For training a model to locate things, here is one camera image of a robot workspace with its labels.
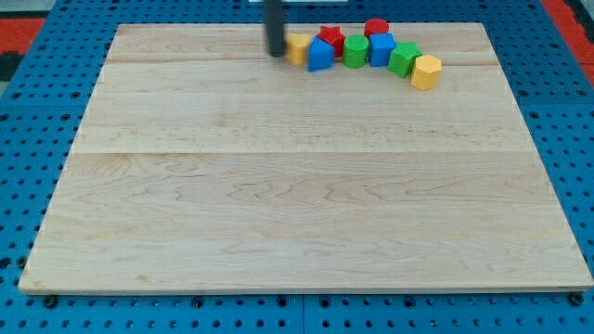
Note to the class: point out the yellow heart block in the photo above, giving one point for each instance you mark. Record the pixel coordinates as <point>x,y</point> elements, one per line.
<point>297,45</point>

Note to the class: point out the light wooden board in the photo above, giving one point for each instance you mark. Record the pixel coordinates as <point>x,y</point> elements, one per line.
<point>204,166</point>

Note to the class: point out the blue arch-shaped block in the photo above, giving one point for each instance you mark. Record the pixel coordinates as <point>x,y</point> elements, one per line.
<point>320,55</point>

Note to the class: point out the green cylinder block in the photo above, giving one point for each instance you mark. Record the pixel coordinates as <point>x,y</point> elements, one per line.
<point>355,50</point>

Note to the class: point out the red star block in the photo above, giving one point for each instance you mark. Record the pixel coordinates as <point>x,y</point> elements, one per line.
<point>334,37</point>

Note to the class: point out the blue cube block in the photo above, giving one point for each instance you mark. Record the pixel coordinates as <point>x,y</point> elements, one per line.
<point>381,46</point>

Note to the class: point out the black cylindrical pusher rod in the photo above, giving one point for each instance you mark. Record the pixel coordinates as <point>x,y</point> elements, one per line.
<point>274,27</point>

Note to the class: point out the green star block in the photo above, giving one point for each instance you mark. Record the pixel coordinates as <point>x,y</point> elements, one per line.
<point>402,58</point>

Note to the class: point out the yellow hexagon block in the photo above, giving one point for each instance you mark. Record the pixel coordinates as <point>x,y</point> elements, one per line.
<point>426,72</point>

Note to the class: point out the red cylinder block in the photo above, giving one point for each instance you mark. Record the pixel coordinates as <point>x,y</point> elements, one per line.
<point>375,26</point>

